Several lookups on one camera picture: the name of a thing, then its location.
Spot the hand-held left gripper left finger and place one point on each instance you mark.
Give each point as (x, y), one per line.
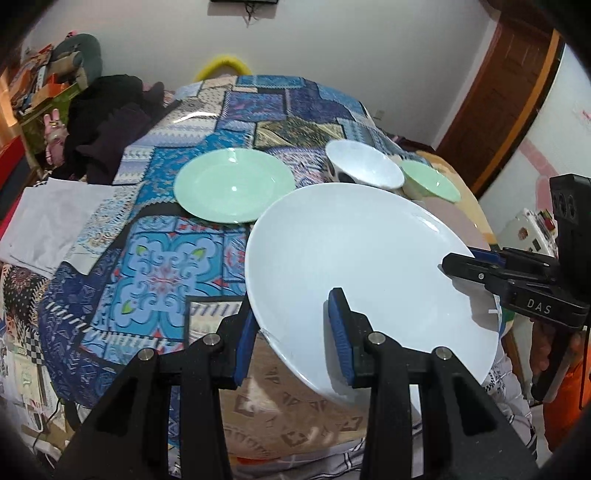
(244, 344)

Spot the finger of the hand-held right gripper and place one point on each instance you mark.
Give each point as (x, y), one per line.
(471, 272)
(489, 254)

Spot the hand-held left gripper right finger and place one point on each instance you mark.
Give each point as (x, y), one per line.
(341, 341)

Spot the large white plate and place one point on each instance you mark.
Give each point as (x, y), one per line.
(369, 267)

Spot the green bowl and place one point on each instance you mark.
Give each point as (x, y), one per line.
(431, 182)

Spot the white bowl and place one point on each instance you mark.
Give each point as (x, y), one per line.
(364, 161)

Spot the green plate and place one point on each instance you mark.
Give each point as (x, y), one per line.
(233, 184)

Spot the person's right hand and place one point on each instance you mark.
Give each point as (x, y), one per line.
(541, 350)

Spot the white box with stickers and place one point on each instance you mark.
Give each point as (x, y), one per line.
(526, 230)

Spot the blue patchwork blanket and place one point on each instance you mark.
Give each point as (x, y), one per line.
(184, 258)

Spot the brown wooden door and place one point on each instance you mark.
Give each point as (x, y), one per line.
(498, 106)

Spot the white cloth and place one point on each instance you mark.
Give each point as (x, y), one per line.
(51, 221)

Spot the black clothing pile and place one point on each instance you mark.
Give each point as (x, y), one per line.
(106, 124)

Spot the pink rabbit toy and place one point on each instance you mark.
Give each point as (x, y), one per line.
(55, 138)

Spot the red box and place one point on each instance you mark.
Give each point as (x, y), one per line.
(9, 161)

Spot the stack of colourful boxes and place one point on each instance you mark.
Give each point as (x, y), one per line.
(32, 78)

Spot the wall television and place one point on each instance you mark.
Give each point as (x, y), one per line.
(244, 1)

